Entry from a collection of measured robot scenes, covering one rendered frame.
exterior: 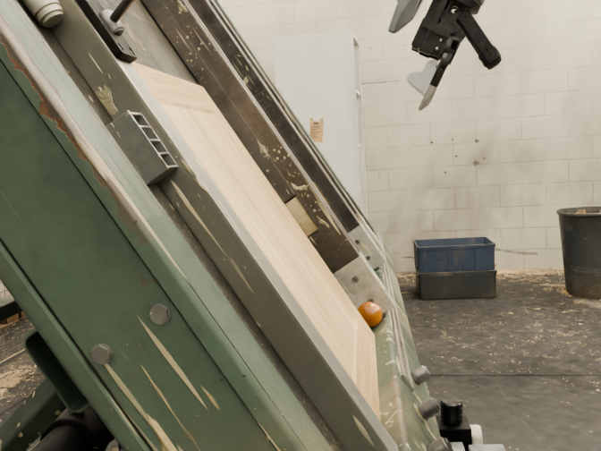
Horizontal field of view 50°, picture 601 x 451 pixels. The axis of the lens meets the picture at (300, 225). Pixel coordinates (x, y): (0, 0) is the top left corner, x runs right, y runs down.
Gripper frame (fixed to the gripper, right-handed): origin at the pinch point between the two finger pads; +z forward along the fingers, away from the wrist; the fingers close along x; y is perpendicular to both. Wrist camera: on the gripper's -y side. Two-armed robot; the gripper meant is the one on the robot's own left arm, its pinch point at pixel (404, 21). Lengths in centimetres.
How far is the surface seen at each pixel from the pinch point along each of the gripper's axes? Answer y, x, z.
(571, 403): -118, -248, 90
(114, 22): 28.7, -5.9, 10.9
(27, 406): 15.4, 9.9, 44.5
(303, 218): 9, -68, 33
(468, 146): -39, -556, -3
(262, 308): 1.7, -5.8, 31.7
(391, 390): -17, -30, 42
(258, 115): 26, -67, 18
